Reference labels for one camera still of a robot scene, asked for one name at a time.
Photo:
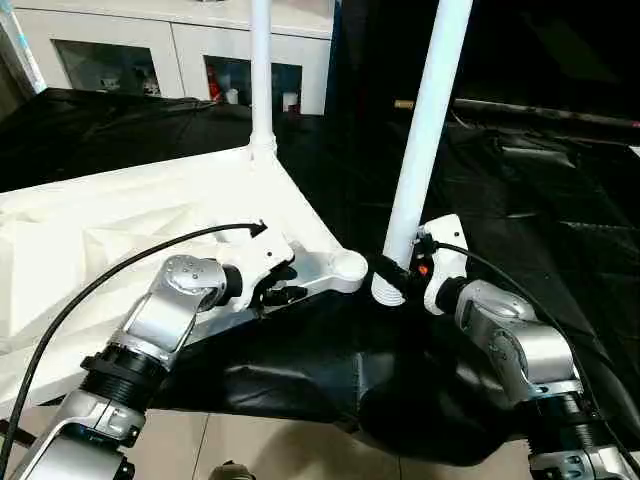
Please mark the white plastic table leg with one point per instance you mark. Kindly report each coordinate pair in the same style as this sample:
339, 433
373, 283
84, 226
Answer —
261, 75
425, 125

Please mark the white plastic table top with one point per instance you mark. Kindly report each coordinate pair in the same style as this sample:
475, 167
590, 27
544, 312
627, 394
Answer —
125, 210

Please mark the black plastic mat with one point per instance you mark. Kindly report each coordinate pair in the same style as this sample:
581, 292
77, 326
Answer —
350, 380

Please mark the grey robot foot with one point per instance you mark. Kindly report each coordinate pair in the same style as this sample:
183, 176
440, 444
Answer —
232, 471

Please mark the small white label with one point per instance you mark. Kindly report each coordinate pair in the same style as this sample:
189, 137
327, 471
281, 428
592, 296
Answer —
404, 104

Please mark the small white cup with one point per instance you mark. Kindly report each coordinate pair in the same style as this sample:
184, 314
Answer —
290, 101
232, 96

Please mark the red box in cabinet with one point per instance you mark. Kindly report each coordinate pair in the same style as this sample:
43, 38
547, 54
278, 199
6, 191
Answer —
215, 85

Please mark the white flat board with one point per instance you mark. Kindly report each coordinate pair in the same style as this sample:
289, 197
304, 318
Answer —
635, 151

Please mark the white cabinet with open compartments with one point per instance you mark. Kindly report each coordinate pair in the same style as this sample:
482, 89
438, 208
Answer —
175, 30

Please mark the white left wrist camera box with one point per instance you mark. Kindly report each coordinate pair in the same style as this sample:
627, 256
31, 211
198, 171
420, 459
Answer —
260, 255

